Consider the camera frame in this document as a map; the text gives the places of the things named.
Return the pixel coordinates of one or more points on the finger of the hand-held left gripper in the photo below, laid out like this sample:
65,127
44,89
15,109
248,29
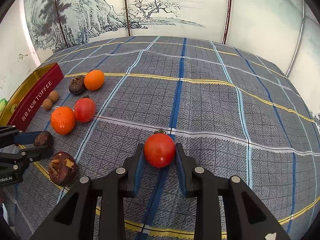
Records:
26,137
32,155

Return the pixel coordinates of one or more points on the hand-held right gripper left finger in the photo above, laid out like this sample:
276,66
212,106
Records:
138,170

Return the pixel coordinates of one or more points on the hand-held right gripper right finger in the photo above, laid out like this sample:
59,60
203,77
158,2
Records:
181,175

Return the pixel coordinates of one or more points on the dark brown water chestnut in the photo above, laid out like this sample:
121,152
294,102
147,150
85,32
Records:
62,167
43,138
77,85

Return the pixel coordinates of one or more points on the red tomato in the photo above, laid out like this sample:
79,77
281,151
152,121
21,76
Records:
85,110
160,151

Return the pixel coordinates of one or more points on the brown longan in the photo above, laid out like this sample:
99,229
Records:
53,96
47,104

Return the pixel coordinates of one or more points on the orange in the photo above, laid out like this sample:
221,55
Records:
63,120
94,80

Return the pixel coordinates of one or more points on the red metal tin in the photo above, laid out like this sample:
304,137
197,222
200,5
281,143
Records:
37,97

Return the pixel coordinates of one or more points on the green tissue packet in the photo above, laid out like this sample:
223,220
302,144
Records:
2,105

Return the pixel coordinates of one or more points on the grey plaid tablecloth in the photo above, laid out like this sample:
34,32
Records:
212,105

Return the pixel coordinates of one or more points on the dark wall trim strip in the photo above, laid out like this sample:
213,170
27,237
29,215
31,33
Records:
58,15
126,7
227,12

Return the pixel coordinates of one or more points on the landscape wall painting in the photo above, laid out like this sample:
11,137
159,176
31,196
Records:
82,12

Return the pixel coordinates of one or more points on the silver wall trim strip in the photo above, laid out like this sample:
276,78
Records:
300,30

